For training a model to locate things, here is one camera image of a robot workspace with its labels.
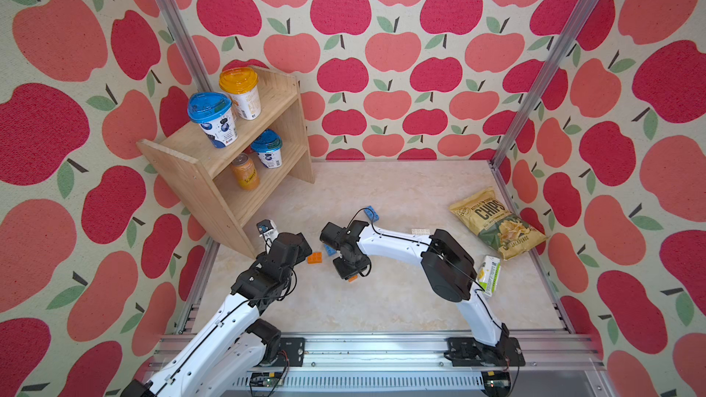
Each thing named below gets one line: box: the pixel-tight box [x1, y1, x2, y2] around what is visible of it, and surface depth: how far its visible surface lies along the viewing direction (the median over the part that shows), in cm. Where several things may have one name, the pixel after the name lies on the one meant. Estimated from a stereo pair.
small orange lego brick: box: [307, 251, 323, 264], surface depth 93 cm
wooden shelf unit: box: [136, 66, 316, 259], surface depth 80 cm
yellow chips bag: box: [448, 186, 549, 261], surface depth 95 cm
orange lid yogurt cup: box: [218, 67, 262, 121], surface depth 69 cm
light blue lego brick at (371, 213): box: [364, 204, 380, 223], surface depth 107 cm
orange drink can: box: [230, 152, 261, 192], surface depth 81 cm
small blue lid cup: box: [250, 128, 284, 170], surface depth 86 cm
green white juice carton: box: [478, 254, 502, 297], surface depth 87 cm
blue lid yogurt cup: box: [186, 91, 239, 149], surface depth 62 cm
